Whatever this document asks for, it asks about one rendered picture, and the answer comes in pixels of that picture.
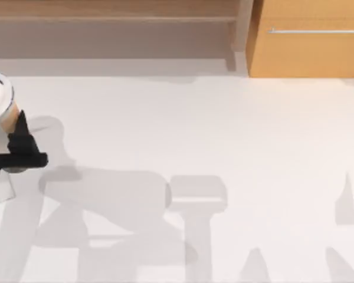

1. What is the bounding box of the open wooden shelf unit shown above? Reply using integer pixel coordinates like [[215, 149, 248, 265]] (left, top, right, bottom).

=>
[[0, 0, 255, 73]]

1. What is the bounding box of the light wooden cupboard door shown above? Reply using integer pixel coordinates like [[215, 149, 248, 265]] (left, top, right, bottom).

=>
[[245, 0, 354, 79]]

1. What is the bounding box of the long metal handle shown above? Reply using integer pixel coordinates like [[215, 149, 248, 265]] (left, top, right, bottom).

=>
[[267, 26, 354, 35]]

